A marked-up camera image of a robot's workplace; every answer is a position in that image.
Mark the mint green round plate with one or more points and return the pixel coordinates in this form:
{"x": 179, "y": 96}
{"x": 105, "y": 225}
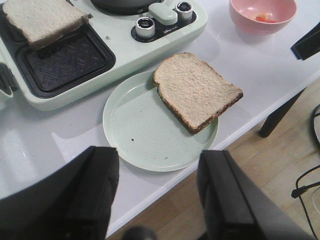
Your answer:
{"x": 146, "y": 133}

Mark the white bread slice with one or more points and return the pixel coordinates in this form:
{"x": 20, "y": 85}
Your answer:
{"x": 195, "y": 92}
{"x": 43, "y": 22}

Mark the right silver control knob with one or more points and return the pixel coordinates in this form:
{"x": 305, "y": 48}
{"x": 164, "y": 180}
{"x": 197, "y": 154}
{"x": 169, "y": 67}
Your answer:
{"x": 184, "y": 11}

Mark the orange shrimp piece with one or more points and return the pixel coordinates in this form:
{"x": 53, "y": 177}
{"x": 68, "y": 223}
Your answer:
{"x": 265, "y": 17}

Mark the pink plastic bowl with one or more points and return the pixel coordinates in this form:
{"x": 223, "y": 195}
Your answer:
{"x": 242, "y": 13}

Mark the mint green breakfast maker base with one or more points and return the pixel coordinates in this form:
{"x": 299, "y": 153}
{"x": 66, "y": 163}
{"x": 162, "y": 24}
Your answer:
{"x": 98, "y": 53}

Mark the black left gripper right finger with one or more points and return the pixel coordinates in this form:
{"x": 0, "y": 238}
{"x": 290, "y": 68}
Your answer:
{"x": 235, "y": 208}

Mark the silver control knob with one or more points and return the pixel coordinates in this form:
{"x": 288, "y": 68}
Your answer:
{"x": 145, "y": 28}
{"x": 184, "y": 11}

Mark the black round frying pan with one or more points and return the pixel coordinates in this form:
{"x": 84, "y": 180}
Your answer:
{"x": 124, "y": 7}

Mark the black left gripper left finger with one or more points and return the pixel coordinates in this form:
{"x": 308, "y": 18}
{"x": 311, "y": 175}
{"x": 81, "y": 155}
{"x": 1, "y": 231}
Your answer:
{"x": 73, "y": 203}

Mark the left silver control knob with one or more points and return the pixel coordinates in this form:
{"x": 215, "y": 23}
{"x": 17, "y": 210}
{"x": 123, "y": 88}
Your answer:
{"x": 145, "y": 28}

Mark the black table leg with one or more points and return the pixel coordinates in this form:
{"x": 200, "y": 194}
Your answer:
{"x": 275, "y": 117}

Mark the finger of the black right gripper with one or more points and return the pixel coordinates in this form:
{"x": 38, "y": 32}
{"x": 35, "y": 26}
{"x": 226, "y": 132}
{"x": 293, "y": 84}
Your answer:
{"x": 308, "y": 45}

